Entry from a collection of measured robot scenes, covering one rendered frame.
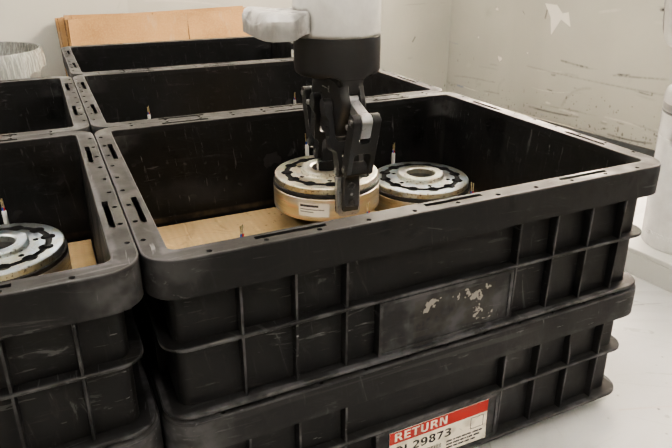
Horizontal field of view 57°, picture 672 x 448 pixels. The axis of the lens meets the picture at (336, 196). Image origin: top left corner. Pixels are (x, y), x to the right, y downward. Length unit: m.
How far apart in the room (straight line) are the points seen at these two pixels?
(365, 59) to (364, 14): 0.04
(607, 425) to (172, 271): 0.41
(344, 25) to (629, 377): 0.43
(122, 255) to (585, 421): 0.43
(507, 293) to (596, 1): 3.46
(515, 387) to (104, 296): 0.34
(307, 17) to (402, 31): 3.92
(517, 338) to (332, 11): 0.29
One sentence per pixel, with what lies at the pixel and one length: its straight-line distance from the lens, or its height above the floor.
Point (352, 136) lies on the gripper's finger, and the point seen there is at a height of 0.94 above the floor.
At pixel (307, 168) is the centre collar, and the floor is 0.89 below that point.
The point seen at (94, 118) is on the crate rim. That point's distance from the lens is 0.66.
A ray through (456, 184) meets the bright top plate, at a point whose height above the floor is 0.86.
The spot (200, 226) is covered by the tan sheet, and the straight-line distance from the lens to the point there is 0.62.
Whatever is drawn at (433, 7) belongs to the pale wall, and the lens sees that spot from 4.57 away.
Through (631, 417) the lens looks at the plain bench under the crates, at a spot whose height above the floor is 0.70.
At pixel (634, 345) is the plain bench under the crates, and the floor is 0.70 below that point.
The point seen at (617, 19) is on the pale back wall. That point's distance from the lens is 3.80.
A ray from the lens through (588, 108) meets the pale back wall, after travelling 3.93.
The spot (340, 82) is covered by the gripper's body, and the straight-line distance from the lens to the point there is 0.51.
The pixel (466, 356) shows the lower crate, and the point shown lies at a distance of 0.47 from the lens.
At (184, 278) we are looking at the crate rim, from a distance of 0.34.
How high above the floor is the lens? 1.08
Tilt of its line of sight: 22 degrees down
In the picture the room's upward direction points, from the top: straight up
